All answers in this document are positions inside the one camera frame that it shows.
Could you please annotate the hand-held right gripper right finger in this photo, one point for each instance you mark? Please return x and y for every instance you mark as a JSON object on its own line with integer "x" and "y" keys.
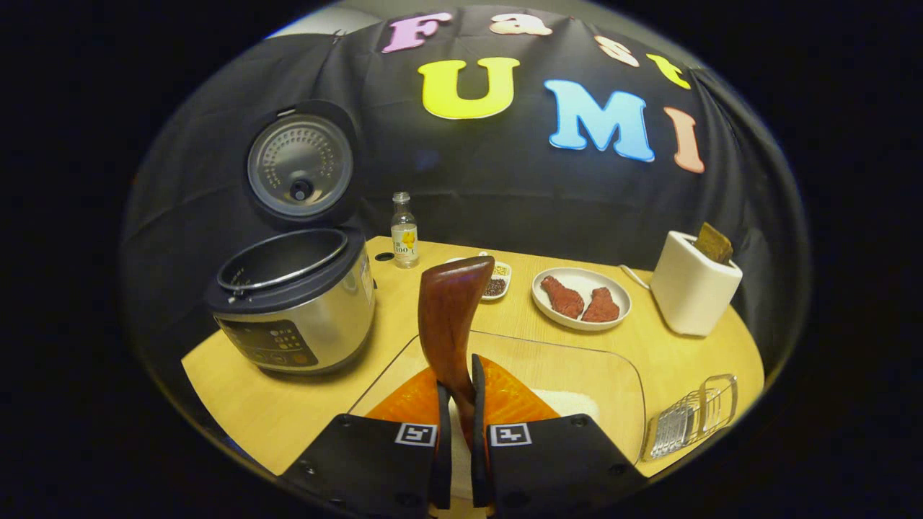
{"x": 479, "y": 468}

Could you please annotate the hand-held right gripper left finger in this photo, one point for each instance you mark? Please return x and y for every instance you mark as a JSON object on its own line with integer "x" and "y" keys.
{"x": 443, "y": 468}

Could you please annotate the clear glass rice tray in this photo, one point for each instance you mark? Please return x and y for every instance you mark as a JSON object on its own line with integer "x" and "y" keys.
{"x": 577, "y": 367}

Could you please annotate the brown wooden spoon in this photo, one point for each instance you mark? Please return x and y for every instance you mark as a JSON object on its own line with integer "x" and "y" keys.
{"x": 451, "y": 317}

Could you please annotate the silver black rice cooker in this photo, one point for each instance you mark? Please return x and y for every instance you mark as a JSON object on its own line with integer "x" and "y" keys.
{"x": 303, "y": 310}

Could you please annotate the clear chopstick holder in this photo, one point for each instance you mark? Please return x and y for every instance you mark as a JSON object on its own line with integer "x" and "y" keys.
{"x": 692, "y": 418}

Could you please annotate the white round plate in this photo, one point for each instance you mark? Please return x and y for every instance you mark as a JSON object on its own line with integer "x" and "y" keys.
{"x": 577, "y": 324}

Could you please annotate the white divided bean dish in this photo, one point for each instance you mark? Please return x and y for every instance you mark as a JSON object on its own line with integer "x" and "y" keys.
{"x": 499, "y": 285}

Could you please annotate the red meat piece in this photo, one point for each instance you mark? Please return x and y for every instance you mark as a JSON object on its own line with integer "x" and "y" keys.
{"x": 601, "y": 306}
{"x": 564, "y": 297}

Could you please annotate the small clear glass bottle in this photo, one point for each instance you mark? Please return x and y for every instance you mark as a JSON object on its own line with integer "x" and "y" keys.
{"x": 404, "y": 241}

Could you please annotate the white toaster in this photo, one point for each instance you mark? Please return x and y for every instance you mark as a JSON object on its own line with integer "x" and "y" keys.
{"x": 689, "y": 292}

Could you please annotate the black backdrop cloth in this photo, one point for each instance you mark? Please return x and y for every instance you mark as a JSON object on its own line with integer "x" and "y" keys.
{"x": 505, "y": 187}

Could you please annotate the brown toast slice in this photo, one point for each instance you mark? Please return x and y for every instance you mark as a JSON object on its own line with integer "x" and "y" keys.
{"x": 714, "y": 244}

